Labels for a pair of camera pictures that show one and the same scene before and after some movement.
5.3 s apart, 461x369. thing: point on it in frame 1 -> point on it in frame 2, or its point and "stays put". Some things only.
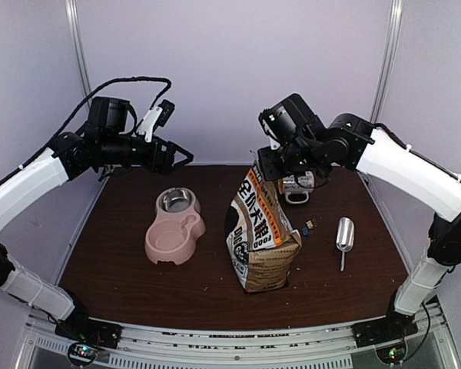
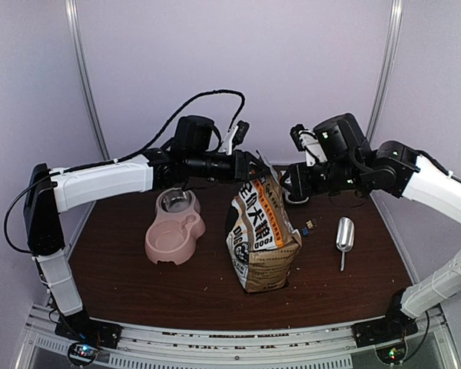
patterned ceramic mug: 296,190 stays put
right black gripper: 270,171 -> 313,192
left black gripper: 164,167 -> 242,164
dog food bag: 260,239 stays put
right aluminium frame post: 389,58 stays put
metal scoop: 345,237 stays put
